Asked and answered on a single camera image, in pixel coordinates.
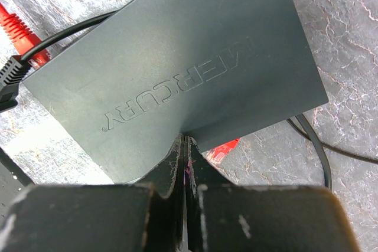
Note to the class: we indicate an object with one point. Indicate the black network switch box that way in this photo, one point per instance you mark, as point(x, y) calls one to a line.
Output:
point(215, 70)

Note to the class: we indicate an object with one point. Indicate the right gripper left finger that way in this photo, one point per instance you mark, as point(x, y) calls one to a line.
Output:
point(146, 215)

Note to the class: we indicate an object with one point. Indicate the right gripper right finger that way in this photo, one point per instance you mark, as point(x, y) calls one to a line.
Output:
point(222, 216)

